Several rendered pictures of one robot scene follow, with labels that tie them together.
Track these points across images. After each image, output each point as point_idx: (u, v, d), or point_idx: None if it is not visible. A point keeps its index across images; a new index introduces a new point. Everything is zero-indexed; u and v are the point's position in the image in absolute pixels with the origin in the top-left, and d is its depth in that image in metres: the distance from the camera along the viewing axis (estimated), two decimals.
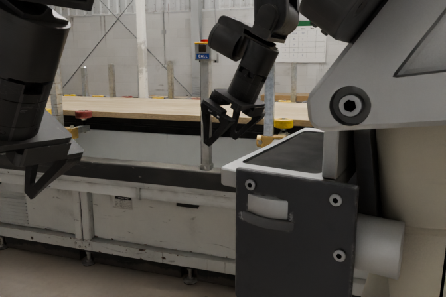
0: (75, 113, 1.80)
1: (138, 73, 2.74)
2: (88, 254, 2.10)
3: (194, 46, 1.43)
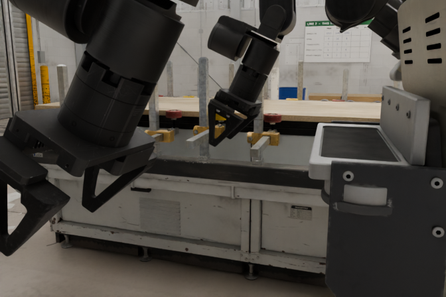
0: (266, 117, 1.67)
1: (264, 74, 2.61)
2: (251, 267, 1.96)
3: None
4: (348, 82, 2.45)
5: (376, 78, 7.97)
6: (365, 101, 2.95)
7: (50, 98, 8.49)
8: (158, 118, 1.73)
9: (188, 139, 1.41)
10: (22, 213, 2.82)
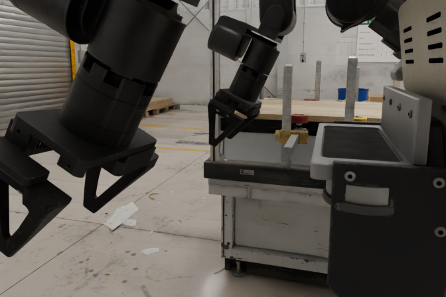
0: None
1: None
2: None
3: None
4: None
5: None
6: None
7: None
8: None
9: None
10: (153, 231, 2.51)
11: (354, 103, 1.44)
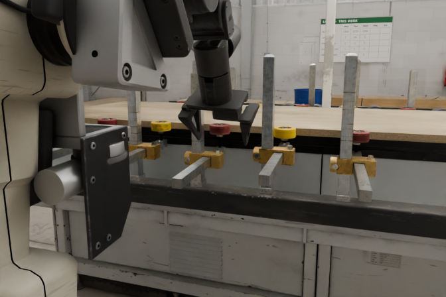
0: None
1: (311, 76, 2.18)
2: None
3: None
4: (416, 86, 2.03)
5: (396, 79, 7.55)
6: (423, 108, 2.52)
7: None
8: (204, 136, 1.30)
9: (261, 172, 0.98)
10: None
11: (136, 107, 1.33)
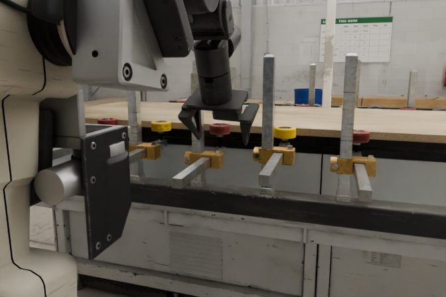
0: None
1: (311, 76, 2.18)
2: None
3: None
4: (416, 86, 2.03)
5: (396, 79, 7.55)
6: (423, 108, 2.52)
7: None
8: (204, 136, 1.30)
9: (261, 172, 0.98)
10: None
11: (136, 107, 1.33)
